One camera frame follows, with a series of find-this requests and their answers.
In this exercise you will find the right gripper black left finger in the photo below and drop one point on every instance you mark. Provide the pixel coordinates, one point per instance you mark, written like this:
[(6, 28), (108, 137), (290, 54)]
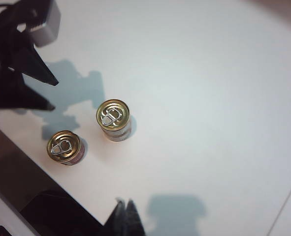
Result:
[(118, 218)]

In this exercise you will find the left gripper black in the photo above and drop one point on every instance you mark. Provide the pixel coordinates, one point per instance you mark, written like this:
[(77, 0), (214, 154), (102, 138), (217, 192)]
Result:
[(0, 49)]

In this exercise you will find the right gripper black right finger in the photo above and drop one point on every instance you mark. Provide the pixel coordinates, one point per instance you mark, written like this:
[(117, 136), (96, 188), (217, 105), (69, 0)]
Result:
[(134, 221)]

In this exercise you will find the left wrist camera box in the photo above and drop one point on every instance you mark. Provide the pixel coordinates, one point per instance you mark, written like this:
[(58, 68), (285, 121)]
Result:
[(46, 32)]

